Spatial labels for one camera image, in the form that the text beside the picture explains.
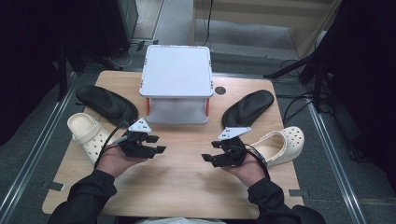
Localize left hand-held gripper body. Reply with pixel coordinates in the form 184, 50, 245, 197
117, 117, 158, 160

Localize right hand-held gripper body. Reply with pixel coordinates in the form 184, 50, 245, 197
211, 126, 252, 168

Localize black insole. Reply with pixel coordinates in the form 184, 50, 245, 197
75, 85, 139, 127
221, 89, 276, 129

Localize cream clog shoe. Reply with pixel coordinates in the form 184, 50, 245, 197
66, 112, 118, 166
248, 125, 305, 168

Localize white shoe rack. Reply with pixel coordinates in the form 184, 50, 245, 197
138, 44, 215, 126

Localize person's left hand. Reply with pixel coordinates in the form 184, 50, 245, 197
95, 144, 148, 178

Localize person's right hand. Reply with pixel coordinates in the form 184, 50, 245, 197
221, 152, 267, 189

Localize grey tape strip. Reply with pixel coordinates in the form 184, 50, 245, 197
289, 189, 311, 199
41, 181, 66, 191

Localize black tripod stand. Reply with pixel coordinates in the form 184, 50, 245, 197
263, 46, 331, 113

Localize black stand pole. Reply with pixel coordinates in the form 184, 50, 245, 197
57, 43, 69, 102

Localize black chair armrest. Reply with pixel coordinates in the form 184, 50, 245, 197
293, 204, 326, 224

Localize dark cabinet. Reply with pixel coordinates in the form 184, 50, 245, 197
92, 0, 139, 59

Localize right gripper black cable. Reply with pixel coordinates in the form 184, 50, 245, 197
244, 143, 271, 181

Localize looped black floor cables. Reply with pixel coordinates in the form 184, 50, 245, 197
281, 59, 316, 125

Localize metal floor rail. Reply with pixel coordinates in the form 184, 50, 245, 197
0, 73, 78, 218
306, 99, 368, 224

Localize black floor cable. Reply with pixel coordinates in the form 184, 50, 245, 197
202, 0, 215, 48

